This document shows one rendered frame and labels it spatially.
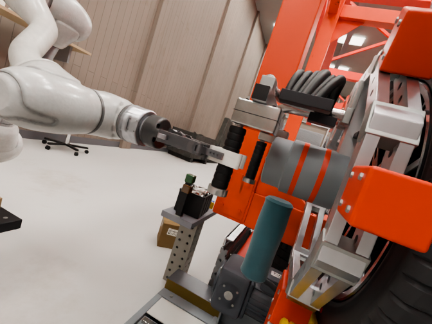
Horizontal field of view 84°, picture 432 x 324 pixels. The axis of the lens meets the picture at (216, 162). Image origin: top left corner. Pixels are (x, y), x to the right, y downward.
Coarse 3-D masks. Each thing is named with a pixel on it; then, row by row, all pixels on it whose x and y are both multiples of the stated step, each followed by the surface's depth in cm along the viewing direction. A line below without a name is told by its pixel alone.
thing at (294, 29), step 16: (288, 0) 105; (304, 0) 102; (320, 0) 101; (288, 16) 105; (304, 16) 102; (272, 32) 107; (288, 32) 104; (304, 32) 102; (272, 48) 107; (288, 48) 104; (304, 48) 103; (272, 64) 107; (288, 64) 104; (256, 80) 109; (288, 80) 104; (240, 176) 110; (256, 176) 108; (240, 192) 110; (224, 208) 112; (240, 208) 110
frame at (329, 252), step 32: (384, 96) 36; (416, 96) 36; (384, 128) 33; (416, 128) 32; (352, 160) 36; (384, 160) 36; (320, 224) 76; (320, 256) 35; (352, 256) 34; (288, 288) 51; (320, 288) 46
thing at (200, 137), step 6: (186, 132) 655; (192, 132) 646; (198, 138) 651; (204, 138) 677; (210, 138) 703; (210, 144) 713; (168, 150) 695; (174, 150) 671; (180, 150) 661; (180, 156) 674; (186, 156) 650; (192, 156) 656; (198, 156) 680; (204, 162) 723
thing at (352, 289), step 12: (420, 84) 45; (420, 96) 53; (420, 144) 67; (420, 156) 35; (408, 168) 42; (420, 168) 34; (348, 228) 64; (384, 240) 73; (372, 252) 47; (384, 252) 35; (372, 264) 46; (348, 288) 54; (360, 288) 39; (336, 300) 48
